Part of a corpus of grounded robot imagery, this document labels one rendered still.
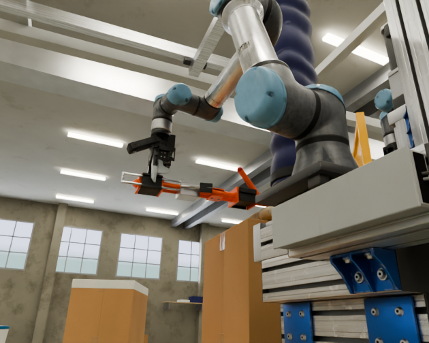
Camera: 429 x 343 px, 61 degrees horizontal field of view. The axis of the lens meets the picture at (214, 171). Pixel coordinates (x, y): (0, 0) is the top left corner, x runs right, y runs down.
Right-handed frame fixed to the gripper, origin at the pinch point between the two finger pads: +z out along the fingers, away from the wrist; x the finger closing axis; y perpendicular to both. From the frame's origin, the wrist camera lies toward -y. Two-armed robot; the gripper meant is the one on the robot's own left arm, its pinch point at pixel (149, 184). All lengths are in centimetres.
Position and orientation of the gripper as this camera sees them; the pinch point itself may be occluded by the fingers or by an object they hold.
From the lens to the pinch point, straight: 125.7
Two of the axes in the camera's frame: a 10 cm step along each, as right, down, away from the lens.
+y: 9.3, 1.7, 3.2
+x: -3.6, 3.5, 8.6
